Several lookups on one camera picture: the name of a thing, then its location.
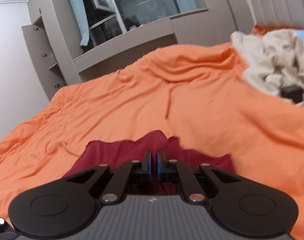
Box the dark red shirt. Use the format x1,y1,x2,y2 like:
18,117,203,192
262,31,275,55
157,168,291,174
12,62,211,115
63,129,237,196

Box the cream white garment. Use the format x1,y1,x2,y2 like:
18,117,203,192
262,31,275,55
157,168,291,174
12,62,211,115
230,29,304,97

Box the orange bed sheet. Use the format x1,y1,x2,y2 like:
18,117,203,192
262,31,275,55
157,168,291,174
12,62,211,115
0,43,304,239

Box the grey window bench unit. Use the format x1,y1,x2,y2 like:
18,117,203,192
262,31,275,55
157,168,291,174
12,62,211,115
73,9,236,81

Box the grey wardrobe cabinet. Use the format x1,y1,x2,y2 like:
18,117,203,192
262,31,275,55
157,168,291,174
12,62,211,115
22,0,83,100

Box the window with dark glass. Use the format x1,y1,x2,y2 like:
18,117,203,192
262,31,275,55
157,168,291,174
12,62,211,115
83,0,180,48

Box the light blue curtain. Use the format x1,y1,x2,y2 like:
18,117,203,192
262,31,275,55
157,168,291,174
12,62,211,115
70,0,90,47

